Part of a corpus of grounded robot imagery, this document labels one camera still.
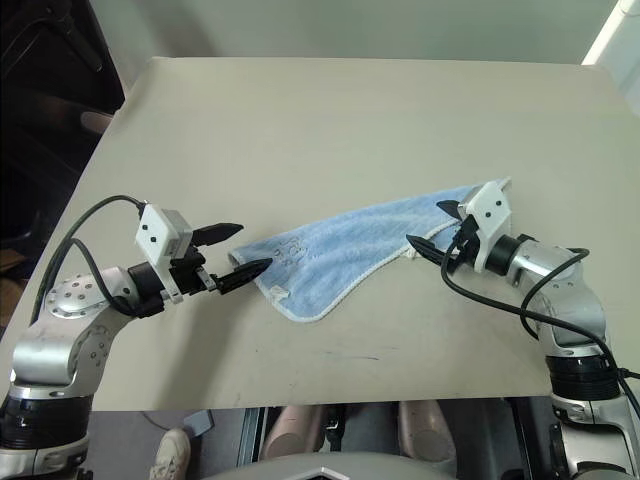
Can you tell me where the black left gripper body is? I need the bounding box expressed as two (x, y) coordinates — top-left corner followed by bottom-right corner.
(168, 243), (222, 297)

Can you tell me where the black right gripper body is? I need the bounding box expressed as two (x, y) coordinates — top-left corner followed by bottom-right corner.
(443, 214), (484, 267)

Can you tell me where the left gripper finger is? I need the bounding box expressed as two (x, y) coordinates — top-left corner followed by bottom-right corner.
(191, 221), (245, 248)
(216, 257), (274, 295)

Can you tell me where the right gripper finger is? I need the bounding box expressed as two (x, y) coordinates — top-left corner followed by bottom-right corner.
(436, 198), (468, 222)
(405, 233), (452, 266)

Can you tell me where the light blue towel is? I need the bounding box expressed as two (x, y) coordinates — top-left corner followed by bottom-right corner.
(227, 175), (514, 324)

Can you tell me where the small grey box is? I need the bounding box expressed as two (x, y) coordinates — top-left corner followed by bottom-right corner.
(183, 410), (216, 437)

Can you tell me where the white sneaker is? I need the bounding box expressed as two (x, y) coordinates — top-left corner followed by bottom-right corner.
(149, 427), (194, 480)

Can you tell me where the silver robot torso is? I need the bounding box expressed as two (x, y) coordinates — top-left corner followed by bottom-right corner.
(199, 451), (444, 480)

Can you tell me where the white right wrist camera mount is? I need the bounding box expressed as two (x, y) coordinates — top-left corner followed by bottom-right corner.
(458, 180), (515, 274)

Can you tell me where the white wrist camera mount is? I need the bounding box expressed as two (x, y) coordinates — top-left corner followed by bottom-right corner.
(458, 180), (515, 274)
(134, 203), (194, 305)

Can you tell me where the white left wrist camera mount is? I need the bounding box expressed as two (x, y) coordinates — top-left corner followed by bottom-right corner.
(134, 203), (194, 305)

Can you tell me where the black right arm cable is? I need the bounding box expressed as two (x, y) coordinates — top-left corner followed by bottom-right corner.
(440, 224), (640, 382)

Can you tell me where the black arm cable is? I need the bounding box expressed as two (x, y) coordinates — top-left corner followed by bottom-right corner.
(29, 195), (151, 324)
(440, 224), (640, 382)

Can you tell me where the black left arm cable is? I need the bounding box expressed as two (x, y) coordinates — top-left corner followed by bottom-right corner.
(29, 195), (151, 324)

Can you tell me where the white post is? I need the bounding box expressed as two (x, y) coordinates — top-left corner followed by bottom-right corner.
(581, 0), (640, 67)

